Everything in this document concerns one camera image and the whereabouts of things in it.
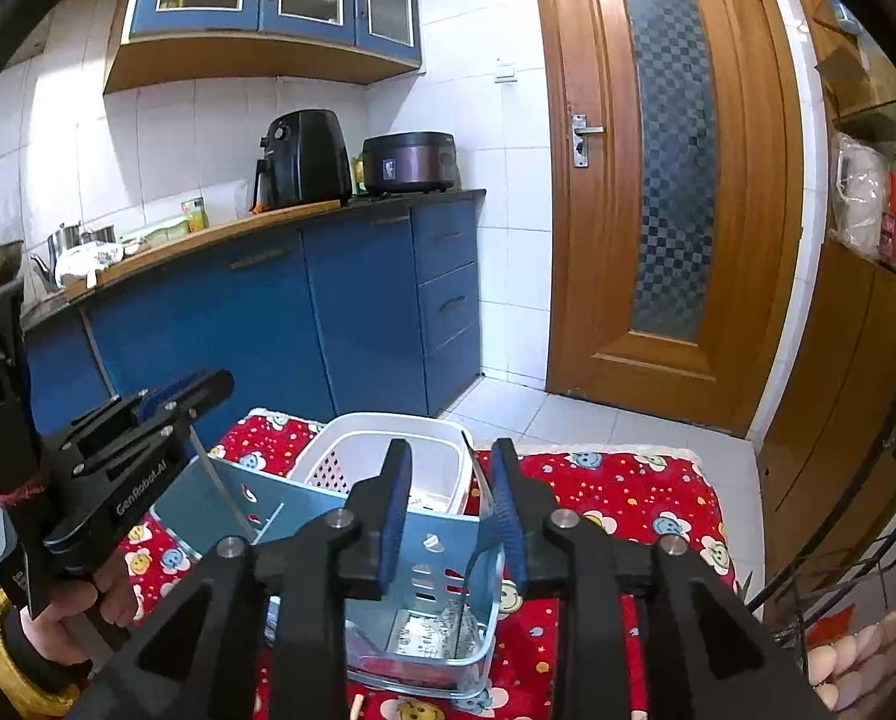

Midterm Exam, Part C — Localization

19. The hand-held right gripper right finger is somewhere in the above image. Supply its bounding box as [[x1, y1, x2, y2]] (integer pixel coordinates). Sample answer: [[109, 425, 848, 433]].
[[490, 437, 831, 720]]

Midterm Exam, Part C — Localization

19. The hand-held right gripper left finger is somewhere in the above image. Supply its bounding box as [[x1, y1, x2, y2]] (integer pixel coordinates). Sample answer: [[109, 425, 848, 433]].
[[65, 439, 413, 720]]

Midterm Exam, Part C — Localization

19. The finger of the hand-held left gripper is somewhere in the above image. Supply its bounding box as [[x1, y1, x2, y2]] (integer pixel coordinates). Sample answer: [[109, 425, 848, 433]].
[[67, 369, 236, 479], [67, 388, 156, 445]]

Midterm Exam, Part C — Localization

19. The blue plastic utensil holder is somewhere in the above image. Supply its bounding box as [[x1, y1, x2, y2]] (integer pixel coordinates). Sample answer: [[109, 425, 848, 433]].
[[149, 456, 506, 665]]

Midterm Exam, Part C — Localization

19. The person's left hand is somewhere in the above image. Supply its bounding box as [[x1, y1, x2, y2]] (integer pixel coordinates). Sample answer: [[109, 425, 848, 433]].
[[19, 559, 145, 672]]

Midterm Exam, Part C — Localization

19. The white plastic basket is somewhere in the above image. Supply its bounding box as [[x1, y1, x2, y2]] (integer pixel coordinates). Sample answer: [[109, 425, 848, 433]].
[[286, 411, 477, 518]]

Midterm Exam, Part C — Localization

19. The red printed blanket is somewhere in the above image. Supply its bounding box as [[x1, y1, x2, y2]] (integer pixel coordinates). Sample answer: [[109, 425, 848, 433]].
[[113, 406, 741, 720]]

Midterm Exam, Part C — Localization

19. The steel pot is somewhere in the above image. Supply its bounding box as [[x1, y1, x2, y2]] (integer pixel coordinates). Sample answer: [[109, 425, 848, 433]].
[[46, 222, 86, 265]]

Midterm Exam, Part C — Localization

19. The blue lower cabinet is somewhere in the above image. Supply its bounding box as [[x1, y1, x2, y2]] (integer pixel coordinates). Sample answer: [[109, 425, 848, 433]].
[[0, 190, 488, 593]]

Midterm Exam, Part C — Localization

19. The blue cabinet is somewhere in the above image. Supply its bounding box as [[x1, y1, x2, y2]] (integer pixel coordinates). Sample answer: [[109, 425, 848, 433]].
[[103, 0, 434, 95], [0, 190, 488, 593]]

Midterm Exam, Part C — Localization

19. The wooden door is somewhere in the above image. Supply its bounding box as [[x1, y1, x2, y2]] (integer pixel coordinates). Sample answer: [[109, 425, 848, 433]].
[[529, 0, 805, 440]]

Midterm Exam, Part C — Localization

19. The black air fryer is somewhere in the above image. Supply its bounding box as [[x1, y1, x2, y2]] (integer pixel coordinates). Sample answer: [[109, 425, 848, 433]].
[[248, 110, 353, 212]]

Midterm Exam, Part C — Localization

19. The dark rice cooker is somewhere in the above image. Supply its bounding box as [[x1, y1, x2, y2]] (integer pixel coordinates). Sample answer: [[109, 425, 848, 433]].
[[361, 132, 460, 196]]

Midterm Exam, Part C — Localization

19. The blue upper cabinet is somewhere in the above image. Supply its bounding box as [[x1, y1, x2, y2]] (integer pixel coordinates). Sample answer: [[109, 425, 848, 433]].
[[103, 0, 434, 95]]

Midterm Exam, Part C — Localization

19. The wooden shelf cabinet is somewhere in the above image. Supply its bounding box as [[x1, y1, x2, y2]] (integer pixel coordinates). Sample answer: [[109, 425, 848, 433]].
[[751, 0, 896, 586]]

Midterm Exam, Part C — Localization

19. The pile of eggs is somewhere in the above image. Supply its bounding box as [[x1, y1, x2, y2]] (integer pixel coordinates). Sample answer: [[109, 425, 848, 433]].
[[804, 592, 896, 713]]

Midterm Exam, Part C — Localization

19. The white plastic bag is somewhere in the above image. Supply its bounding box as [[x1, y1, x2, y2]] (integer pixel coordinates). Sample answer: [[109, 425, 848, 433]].
[[829, 131, 890, 252]]

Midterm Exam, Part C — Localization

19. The cardboard box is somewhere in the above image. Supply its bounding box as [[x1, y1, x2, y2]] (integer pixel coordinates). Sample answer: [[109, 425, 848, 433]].
[[815, 45, 880, 117]]

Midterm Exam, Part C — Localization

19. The metal door handle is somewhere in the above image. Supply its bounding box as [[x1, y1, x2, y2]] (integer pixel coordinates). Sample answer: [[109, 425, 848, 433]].
[[570, 114, 605, 168]]

